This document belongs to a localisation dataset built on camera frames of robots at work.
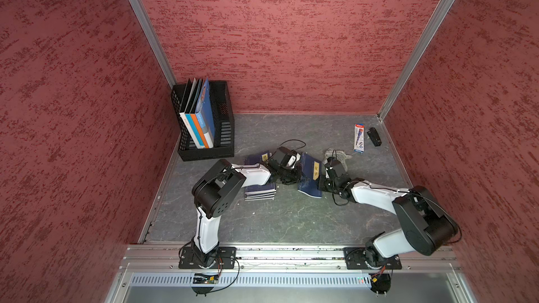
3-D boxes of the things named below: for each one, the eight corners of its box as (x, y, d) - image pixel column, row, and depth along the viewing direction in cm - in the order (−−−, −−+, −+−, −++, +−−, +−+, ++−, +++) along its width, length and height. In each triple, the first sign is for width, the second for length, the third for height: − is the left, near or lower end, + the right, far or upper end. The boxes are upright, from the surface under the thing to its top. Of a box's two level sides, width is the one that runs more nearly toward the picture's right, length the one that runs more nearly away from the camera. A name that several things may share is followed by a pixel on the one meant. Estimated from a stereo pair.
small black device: (373, 146, 110) (375, 142, 107) (366, 131, 116) (368, 127, 114) (379, 146, 110) (382, 142, 107) (372, 131, 117) (374, 127, 114)
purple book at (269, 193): (245, 199, 90) (244, 196, 87) (245, 194, 92) (244, 190, 89) (276, 197, 91) (276, 194, 88) (276, 192, 92) (276, 189, 90)
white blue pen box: (353, 152, 107) (355, 149, 106) (354, 124, 120) (355, 122, 118) (363, 154, 107) (364, 151, 105) (363, 126, 119) (364, 124, 117)
